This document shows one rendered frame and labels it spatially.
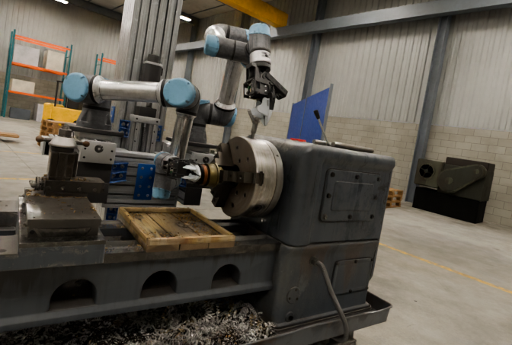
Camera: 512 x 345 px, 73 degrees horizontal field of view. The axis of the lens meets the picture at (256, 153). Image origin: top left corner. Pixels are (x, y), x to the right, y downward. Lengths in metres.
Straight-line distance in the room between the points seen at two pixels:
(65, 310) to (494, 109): 10.99
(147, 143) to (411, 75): 11.02
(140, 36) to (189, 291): 1.30
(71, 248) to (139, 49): 1.23
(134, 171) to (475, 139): 10.28
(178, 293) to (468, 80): 11.04
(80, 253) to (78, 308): 0.20
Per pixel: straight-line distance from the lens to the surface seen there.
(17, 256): 0.97
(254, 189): 1.22
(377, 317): 1.75
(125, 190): 1.77
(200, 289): 1.25
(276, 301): 1.41
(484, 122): 11.34
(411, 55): 12.57
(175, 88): 1.43
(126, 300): 1.16
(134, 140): 1.85
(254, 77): 1.17
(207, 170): 1.26
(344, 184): 1.45
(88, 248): 0.98
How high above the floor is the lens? 1.25
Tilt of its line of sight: 3 degrees down
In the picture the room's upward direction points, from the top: 9 degrees clockwise
